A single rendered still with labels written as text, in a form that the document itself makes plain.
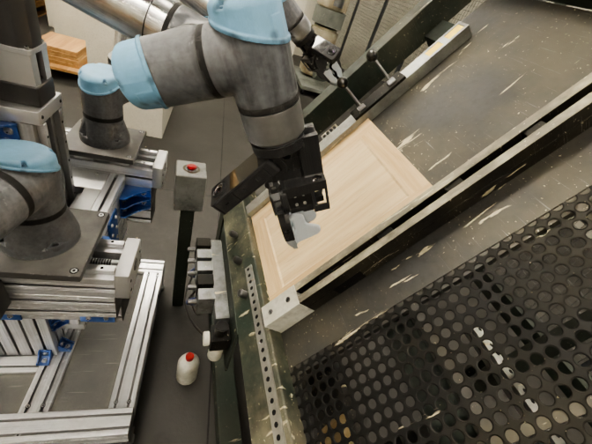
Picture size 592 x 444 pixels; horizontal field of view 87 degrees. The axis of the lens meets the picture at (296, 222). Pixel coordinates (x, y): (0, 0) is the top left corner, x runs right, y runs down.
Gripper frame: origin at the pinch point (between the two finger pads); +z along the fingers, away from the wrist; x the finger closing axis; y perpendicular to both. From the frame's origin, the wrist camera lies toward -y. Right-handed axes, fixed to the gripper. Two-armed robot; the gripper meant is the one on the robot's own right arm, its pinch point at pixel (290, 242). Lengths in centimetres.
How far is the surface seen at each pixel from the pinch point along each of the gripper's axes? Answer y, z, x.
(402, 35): 55, -4, 86
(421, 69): 51, 0, 62
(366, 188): 23.8, 20.1, 34.0
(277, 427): -13.4, 41.3, -15.3
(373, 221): 22.1, 22.0, 22.0
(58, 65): -215, 22, 368
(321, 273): 4.9, 26.7, 12.6
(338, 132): 23, 15, 62
